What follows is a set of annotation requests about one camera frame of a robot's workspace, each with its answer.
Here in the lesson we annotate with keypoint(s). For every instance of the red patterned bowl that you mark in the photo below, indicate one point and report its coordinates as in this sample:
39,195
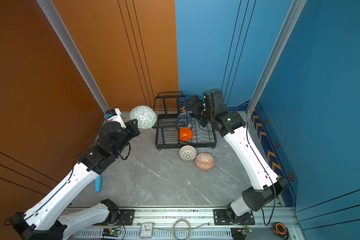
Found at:
204,162

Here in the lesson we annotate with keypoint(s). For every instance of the green patterned bowl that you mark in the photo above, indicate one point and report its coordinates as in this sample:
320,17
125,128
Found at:
145,116

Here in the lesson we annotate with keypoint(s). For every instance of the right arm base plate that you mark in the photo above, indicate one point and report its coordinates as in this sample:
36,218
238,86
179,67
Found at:
221,218

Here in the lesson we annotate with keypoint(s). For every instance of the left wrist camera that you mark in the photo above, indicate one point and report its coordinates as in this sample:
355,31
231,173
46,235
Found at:
114,115

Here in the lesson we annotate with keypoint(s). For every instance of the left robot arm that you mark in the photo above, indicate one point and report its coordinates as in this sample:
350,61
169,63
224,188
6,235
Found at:
45,220

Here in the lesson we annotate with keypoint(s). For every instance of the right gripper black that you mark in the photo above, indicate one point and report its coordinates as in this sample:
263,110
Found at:
194,109

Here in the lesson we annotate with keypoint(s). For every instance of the light blue cylinder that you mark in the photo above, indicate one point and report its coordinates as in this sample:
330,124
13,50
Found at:
98,184

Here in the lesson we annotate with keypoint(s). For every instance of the orange plastic bowl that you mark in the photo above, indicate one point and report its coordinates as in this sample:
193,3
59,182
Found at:
185,134

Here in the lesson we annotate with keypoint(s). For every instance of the small white clock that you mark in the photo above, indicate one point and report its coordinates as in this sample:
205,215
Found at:
147,230

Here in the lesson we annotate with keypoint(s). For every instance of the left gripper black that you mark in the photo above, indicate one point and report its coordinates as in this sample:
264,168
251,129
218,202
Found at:
133,127

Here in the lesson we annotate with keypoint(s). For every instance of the right circuit board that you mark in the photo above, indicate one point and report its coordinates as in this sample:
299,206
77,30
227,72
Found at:
245,230

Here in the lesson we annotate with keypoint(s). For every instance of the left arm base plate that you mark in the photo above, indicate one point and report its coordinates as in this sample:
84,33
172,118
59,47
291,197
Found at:
121,217

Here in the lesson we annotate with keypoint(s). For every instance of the black wire dish rack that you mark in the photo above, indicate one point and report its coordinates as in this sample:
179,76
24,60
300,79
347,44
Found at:
177,126

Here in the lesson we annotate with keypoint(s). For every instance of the orange black tape measure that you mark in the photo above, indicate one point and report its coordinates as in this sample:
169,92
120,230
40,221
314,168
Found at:
281,230

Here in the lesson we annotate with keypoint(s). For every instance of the blue geometric pattern bowl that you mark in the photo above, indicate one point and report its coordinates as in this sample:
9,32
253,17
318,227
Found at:
185,119

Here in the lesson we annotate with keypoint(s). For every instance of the left green circuit board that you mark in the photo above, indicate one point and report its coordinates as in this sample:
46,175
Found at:
111,233

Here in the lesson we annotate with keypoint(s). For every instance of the white lattice bowl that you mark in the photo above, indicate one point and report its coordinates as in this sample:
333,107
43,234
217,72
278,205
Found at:
187,153

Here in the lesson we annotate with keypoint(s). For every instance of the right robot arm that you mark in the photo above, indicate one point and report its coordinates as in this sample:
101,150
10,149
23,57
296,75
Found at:
266,185

